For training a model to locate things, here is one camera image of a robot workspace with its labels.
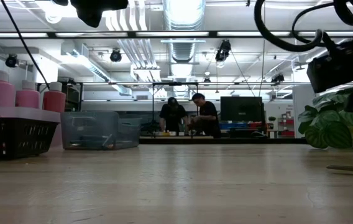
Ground green striped potted plant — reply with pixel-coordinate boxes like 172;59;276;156
297;88;353;149

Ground person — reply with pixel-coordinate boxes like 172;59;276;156
187;92;222;139
158;96;190;134

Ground silver ventilation duct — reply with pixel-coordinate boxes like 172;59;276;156
163;0;207;63

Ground dark pink paint bottle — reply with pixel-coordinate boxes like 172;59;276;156
42;82;66;113

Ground smoky grey plastic bin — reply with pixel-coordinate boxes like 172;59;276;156
60;111;142;151

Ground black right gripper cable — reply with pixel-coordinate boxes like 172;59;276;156
253;0;353;53

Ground black ceiling spotlight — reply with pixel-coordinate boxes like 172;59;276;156
214;39;232;63
4;54;19;68
109;49;122;63
270;72;285;84

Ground black monitor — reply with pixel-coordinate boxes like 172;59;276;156
219;96;266;138

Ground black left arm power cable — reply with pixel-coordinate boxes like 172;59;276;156
0;0;52;91

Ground red storage shelf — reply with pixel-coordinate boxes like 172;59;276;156
277;110;296;138

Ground orange scissors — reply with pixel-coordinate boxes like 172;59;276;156
326;165;353;174

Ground black mesh basket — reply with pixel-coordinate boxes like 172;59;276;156
0;116;60;162

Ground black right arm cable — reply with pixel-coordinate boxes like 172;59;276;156
290;1;336;46

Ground thin black station frame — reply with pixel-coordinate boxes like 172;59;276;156
150;81;200;138

